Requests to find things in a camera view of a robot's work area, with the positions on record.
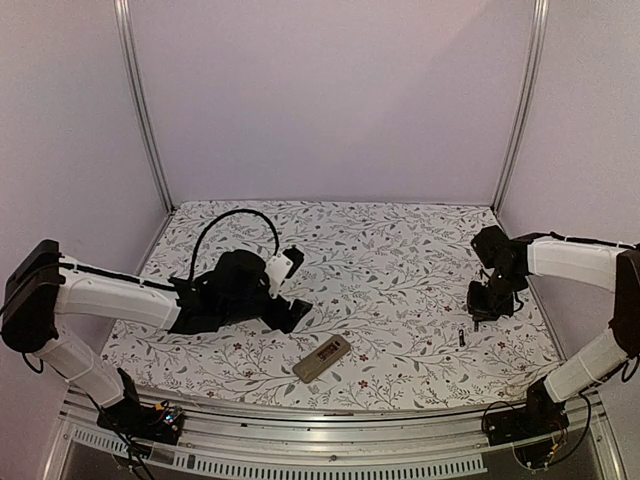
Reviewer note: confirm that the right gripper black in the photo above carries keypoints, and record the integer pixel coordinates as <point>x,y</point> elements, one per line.
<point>481,312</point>

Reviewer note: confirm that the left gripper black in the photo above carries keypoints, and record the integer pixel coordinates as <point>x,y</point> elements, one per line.
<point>276,320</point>

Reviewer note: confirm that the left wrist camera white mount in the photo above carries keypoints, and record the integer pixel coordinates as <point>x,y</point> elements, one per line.
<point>277,268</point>

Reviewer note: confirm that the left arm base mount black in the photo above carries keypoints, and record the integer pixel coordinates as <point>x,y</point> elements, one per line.
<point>161,423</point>

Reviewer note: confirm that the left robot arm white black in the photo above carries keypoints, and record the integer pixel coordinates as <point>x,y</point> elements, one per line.
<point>47,284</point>

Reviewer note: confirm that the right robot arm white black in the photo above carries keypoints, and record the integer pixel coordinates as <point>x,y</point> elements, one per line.
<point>613,267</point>

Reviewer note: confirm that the right aluminium frame post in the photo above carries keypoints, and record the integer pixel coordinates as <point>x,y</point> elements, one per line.
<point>534,55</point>

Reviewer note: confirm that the left aluminium frame post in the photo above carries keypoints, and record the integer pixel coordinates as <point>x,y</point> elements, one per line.
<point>133,70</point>

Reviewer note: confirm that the grey remote control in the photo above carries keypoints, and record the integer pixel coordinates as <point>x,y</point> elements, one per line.
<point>321,359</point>

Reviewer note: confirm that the floral patterned table mat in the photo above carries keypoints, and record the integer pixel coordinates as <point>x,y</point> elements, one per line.
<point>389,278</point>

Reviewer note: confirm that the aluminium frame post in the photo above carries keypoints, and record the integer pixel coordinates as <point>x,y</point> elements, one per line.
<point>133,70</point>
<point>534,55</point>

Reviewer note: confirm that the aluminium front rail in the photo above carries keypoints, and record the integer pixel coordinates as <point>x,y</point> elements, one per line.
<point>229,440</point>

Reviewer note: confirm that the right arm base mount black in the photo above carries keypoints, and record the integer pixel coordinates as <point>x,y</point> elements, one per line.
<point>503,423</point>

